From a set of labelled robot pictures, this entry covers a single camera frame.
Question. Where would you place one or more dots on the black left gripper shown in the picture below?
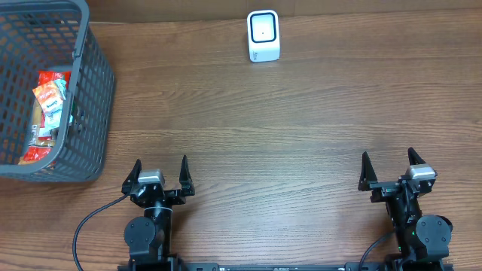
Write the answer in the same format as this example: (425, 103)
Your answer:
(157, 194)

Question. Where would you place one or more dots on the long orange noodle packet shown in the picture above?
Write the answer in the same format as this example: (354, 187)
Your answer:
(42, 140)

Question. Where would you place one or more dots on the small orange snack box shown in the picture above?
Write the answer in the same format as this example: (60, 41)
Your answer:
(51, 95)

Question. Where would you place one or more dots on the teal wet wipes pack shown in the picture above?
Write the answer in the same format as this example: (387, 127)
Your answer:
(52, 121)

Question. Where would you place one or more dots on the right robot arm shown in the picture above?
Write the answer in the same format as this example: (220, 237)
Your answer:
(423, 240)

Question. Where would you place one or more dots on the grey plastic shopping basket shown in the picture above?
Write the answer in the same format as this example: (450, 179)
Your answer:
(54, 36)

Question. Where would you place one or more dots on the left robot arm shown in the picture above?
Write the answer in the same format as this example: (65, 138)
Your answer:
(149, 236)

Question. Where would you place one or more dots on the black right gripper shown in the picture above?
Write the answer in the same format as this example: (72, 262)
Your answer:
(392, 188)

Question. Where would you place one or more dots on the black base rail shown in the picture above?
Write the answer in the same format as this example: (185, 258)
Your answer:
(350, 266)

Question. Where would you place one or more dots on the white barcode scanner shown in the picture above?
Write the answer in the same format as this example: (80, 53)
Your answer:
(263, 36)

